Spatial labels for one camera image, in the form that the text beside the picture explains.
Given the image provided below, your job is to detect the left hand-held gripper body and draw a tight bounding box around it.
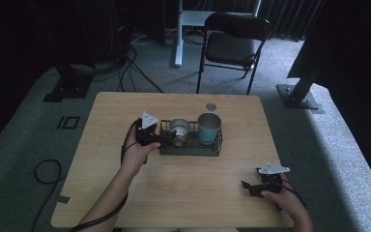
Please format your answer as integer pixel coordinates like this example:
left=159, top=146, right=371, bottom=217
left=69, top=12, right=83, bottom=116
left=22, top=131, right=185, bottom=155
left=134, top=111, right=162, bottom=147

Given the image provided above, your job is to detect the black stand with square base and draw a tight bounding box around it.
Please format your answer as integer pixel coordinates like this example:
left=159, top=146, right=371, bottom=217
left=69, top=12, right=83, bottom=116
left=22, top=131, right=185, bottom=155
left=43, top=64, right=95, bottom=103

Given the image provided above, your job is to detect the teal metal cup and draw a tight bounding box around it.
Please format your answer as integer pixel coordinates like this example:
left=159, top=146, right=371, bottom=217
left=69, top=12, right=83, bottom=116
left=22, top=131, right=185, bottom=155
left=196, top=112, right=222, bottom=146

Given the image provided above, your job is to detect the hand-held gripper cable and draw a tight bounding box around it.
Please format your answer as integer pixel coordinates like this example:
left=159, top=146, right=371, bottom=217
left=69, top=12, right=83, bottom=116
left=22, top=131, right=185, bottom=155
left=278, top=178, right=307, bottom=211
left=70, top=120, right=143, bottom=232

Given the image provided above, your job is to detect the black looped floor cable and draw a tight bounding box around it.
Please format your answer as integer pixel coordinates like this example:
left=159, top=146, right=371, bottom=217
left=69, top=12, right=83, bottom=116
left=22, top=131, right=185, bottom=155
left=30, top=159, right=63, bottom=232

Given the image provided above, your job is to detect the person's left hand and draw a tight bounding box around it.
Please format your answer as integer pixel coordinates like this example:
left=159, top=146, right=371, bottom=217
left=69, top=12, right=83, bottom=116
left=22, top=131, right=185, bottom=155
left=120, top=129, right=161, bottom=178

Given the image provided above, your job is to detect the brown metal cup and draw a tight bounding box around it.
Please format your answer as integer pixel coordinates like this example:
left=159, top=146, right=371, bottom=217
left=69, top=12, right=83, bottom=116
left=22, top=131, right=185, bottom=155
left=168, top=118, right=191, bottom=148

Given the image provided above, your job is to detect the dark wire basket rack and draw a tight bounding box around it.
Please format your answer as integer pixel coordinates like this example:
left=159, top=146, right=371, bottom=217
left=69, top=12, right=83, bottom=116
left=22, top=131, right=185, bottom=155
left=158, top=120, right=224, bottom=158

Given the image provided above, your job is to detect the dark pleated curtain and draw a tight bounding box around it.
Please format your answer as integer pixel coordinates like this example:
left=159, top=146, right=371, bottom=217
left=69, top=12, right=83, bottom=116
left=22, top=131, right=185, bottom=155
left=257, top=0, right=324, bottom=43

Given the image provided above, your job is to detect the black folding chair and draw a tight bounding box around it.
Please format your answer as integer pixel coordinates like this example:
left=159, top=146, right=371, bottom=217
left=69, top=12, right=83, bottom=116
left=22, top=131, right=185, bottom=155
left=195, top=12, right=271, bottom=96

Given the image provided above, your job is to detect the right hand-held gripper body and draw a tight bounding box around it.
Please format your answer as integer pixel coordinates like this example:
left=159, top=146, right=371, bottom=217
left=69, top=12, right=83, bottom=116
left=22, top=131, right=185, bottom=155
left=255, top=161, right=291, bottom=195

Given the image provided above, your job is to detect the left hand-held gripper cable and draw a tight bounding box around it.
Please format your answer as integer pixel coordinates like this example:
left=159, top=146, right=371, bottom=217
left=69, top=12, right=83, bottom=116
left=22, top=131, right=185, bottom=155
left=70, top=120, right=143, bottom=232

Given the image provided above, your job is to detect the person's right hand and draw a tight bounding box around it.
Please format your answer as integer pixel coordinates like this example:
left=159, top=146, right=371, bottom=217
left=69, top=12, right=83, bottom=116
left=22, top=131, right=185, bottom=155
left=260, top=173, right=307, bottom=220

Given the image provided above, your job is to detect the right hand-held gripper cable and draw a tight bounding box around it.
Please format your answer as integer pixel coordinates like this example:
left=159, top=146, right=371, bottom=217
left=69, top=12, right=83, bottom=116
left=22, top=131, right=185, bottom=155
left=278, top=178, right=307, bottom=211

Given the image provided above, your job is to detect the black stand with bolted base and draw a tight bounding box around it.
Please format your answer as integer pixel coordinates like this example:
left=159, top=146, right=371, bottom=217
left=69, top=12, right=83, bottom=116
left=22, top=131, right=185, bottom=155
left=276, top=66, right=326, bottom=115

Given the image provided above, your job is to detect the black floor cable bundle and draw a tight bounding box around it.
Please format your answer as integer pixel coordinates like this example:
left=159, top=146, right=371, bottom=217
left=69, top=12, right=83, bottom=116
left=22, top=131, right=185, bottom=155
left=117, top=46, right=164, bottom=94

